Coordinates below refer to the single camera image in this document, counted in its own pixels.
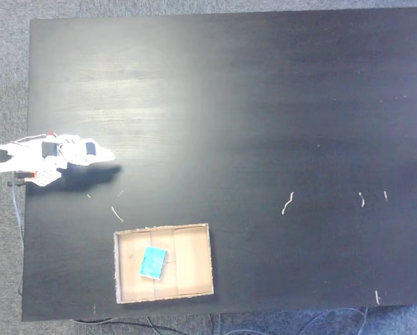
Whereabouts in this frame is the grey-blue cable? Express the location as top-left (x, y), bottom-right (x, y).
top-left (11, 184), bottom-right (25, 296)

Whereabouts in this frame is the open cardboard box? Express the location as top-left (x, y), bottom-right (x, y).
top-left (113, 223), bottom-right (215, 305)

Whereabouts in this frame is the pale thin cable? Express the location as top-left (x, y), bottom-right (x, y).
top-left (225, 306), bottom-right (370, 335)

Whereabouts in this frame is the black cable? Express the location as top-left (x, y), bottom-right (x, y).
top-left (70, 315), bottom-right (188, 335)

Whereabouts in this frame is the green rectangular block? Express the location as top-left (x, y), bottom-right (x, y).
top-left (139, 245), bottom-right (169, 281)

